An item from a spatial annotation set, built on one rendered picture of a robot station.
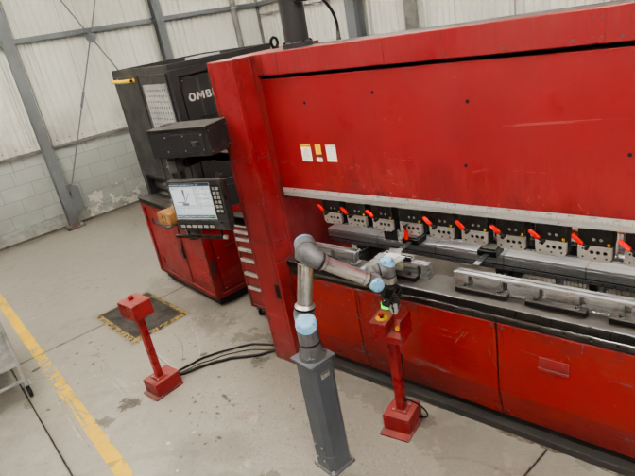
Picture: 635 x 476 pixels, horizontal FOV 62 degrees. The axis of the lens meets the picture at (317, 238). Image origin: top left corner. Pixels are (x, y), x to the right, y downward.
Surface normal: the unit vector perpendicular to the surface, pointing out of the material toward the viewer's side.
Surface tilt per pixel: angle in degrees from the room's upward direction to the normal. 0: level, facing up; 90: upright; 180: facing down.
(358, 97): 90
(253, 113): 90
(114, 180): 90
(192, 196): 90
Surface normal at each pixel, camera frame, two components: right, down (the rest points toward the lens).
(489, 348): -0.64, 0.40
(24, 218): 0.64, 0.19
